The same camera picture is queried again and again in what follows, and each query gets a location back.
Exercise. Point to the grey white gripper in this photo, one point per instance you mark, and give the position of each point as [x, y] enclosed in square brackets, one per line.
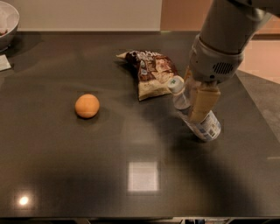
[210, 65]

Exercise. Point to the clear blue-label plastic bottle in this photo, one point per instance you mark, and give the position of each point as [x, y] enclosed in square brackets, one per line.
[194, 102]

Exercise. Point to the grey cylindrical robot arm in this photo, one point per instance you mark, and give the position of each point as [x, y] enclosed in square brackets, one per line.
[218, 50]

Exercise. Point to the brown and yellow chip bag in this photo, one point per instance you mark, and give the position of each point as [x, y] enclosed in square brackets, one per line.
[153, 72]

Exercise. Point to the orange round fruit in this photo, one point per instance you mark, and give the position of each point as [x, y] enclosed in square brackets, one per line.
[87, 106]

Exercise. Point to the white paper napkin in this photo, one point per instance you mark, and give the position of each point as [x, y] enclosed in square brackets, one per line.
[4, 63]

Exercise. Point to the silver metal bowl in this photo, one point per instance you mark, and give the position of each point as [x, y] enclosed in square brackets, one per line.
[9, 20]

